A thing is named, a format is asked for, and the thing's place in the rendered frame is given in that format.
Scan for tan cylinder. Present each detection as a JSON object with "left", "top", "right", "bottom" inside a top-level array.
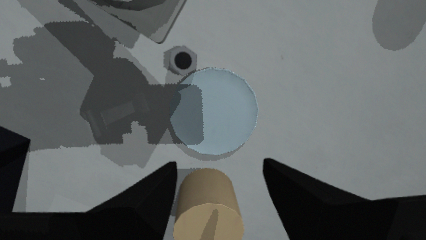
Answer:
[{"left": 173, "top": 168, "right": 244, "bottom": 240}]

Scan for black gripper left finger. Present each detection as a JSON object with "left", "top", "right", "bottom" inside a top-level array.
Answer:
[{"left": 0, "top": 162, "right": 177, "bottom": 240}]

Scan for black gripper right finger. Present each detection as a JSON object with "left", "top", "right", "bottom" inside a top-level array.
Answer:
[{"left": 263, "top": 158, "right": 426, "bottom": 240}]

